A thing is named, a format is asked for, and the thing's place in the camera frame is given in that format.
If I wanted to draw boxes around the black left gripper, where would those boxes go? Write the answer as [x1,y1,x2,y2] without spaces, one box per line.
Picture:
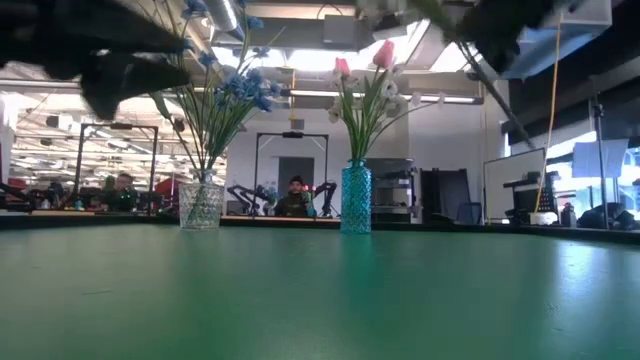
[0,0,192,122]

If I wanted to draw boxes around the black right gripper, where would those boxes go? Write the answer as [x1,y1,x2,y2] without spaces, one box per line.
[457,0,574,75]

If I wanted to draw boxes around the sparse blue flower bunch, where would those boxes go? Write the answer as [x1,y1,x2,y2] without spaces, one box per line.
[164,0,286,174]

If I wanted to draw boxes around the black artificial tulip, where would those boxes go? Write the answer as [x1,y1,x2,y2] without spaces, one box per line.
[169,115,201,174]

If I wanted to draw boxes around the pink artificial tulip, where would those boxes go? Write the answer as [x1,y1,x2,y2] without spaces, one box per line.
[333,57,364,161]
[362,39,397,161]

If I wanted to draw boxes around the white flower bunch pink centres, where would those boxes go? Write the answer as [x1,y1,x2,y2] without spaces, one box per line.
[325,69,447,161]

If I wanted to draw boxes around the blue glass vase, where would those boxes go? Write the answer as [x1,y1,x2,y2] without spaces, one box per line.
[340,158,374,235]

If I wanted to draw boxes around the clear glass vase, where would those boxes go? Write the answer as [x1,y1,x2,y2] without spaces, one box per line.
[177,168,225,232]

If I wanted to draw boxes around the whiteboard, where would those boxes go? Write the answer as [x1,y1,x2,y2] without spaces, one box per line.
[482,146,547,225]

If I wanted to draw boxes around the person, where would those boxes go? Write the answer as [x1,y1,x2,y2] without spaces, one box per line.
[273,174,319,219]
[102,172,147,214]

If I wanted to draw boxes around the white diffuser panel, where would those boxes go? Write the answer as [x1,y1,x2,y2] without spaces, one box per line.
[571,138,630,180]

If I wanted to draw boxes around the black cabinet panel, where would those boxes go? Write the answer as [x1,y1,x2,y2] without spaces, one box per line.
[419,167,472,225]

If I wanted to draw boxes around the black light stand pole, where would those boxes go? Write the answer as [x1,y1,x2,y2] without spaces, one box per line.
[589,94,612,230]

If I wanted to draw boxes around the grey ceiling box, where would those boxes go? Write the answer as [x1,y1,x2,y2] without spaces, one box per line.
[322,14,360,52]

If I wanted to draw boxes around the small white box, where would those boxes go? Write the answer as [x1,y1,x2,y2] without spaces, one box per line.
[528,211,559,227]

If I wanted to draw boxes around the grey equipment rack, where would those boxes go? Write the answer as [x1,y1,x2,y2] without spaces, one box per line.
[366,157,420,225]

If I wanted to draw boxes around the dark bottle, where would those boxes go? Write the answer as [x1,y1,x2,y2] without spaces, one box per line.
[559,201,578,227]

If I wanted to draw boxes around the dark bundle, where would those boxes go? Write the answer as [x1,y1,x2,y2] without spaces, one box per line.
[577,201,640,232]

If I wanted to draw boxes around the green table mat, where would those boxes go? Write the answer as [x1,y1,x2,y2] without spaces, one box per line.
[0,223,640,360]

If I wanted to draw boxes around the yellow hanging cable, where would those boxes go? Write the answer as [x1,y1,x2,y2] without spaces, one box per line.
[533,14,564,214]

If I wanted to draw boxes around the silver ceiling duct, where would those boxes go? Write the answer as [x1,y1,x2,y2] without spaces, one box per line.
[199,0,249,45]

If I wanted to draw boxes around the background black rig frame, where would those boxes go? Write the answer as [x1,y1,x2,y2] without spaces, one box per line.
[254,131,330,219]
[73,122,160,216]

